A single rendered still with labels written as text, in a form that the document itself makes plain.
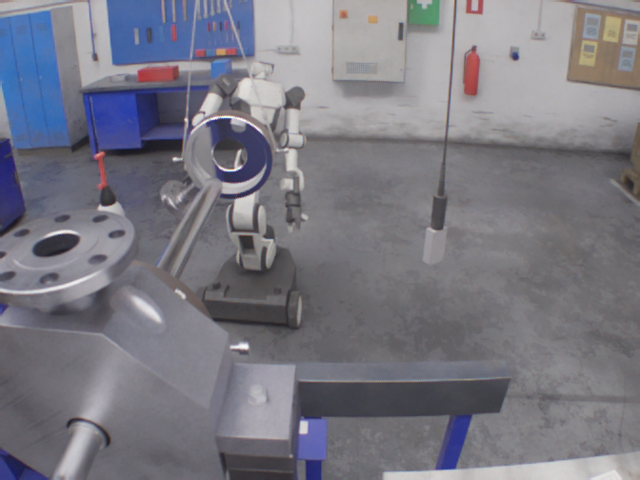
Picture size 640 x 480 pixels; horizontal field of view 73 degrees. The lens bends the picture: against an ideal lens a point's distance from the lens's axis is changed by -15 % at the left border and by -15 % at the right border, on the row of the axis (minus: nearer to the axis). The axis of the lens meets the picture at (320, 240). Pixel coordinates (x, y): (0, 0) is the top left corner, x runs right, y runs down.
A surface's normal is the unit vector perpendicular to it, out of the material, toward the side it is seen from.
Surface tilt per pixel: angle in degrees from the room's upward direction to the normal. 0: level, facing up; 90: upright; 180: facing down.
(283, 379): 0
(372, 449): 0
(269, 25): 90
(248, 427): 0
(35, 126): 90
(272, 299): 45
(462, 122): 90
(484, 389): 90
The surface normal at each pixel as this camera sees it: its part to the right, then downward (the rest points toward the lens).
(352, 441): 0.00, -0.88
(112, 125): -0.05, 0.48
